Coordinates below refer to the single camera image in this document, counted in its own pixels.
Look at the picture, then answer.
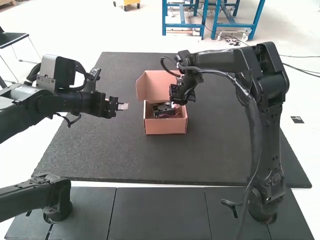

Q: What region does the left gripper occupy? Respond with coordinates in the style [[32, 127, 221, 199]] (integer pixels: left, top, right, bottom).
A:
[[96, 91, 131, 120]]

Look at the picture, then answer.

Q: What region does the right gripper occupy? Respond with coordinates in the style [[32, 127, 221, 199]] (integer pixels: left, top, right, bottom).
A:
[[169, 83, 197, 110]]

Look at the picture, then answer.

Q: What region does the black square fan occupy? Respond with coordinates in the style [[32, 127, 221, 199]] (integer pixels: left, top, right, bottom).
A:
[[152, 101, 180, 119]]

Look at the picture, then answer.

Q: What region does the cardboard box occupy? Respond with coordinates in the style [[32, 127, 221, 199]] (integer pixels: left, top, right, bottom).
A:
[[135, 69, 188, 136]]

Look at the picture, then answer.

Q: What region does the black mat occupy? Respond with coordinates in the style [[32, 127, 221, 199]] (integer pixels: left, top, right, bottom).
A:
[[32, 51, 313, 189]]

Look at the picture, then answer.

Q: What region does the yellow wheeled cart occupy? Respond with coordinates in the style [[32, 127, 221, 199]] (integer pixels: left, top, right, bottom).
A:
[[112, 0, 141, 12]]

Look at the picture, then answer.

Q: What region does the dark base panel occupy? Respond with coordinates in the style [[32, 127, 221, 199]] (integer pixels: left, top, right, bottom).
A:
[[4, 186, 117, 240], [204, 186, 315, 240], [107, 186, 213, 240]]

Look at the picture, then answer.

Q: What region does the black chair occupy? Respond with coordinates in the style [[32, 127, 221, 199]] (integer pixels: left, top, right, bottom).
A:
[[0, 24, 42, 88]]

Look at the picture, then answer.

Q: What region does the black cable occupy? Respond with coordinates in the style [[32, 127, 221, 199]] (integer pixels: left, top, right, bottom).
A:
[[56, 111, 82, 129], [159, 56, 183, 78]]

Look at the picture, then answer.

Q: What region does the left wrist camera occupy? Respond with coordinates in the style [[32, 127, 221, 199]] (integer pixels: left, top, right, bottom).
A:
[[88, 67, 102, 82]]

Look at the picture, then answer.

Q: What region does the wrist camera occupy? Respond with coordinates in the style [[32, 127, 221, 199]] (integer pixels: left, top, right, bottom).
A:
[[88, 67, 102, 82], [174, 49, 191, 64]]

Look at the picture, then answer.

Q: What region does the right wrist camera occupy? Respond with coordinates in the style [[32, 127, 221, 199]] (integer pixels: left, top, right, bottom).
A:
[[174, 49, 191, 64]]

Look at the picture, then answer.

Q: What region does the blue metal frame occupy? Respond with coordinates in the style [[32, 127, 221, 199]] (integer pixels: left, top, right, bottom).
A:
[[210, 0, 266, 41], [161, 0, 209, 40]]

